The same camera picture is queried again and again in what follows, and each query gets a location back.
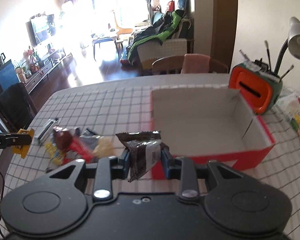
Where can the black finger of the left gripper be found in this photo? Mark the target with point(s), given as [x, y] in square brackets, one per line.
[6, 139]

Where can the red cardboard box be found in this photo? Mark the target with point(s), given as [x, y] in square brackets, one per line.
[210, 124]

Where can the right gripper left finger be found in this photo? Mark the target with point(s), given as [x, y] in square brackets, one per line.
[109, 169]

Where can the red brown snack packet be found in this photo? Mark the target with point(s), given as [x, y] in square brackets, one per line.
[65, 146]

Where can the wooden chair with pink cloth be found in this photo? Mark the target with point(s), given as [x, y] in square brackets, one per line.
[189, 64]

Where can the coffee table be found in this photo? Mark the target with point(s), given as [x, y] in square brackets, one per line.
[110, 36]

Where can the television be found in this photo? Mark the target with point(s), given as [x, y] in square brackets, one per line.
[40, 28]

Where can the colourful plastic bag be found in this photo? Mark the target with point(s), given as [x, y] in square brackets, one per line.
[289, 104]

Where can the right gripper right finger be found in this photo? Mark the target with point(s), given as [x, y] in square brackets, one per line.
[182, 169]

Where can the checkered tablecloth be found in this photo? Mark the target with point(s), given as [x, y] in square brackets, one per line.
[231, 205]

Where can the yellow minion snack packet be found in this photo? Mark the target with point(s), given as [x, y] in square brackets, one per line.
[22, 142]

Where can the dark brown snack packet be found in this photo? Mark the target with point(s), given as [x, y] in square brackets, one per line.
[145, 151]

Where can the low tv cabinet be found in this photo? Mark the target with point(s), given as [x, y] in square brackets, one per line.
[49, 62]

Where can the sofa with green jacket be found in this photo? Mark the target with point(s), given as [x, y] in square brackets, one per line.
[171, 34]

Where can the white blue snack packet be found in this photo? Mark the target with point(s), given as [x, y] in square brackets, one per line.
[44, 131]

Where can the dark chair with black cloth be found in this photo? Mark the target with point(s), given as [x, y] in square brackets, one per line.
[17, 110]

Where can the grey desk lamp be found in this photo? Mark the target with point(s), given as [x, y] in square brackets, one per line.
[292, 43]

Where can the pale yellow snack packet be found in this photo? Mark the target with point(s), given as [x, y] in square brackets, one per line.
[104, 148]

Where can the orange green pen holder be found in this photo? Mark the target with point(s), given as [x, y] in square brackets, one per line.
[260, 89]

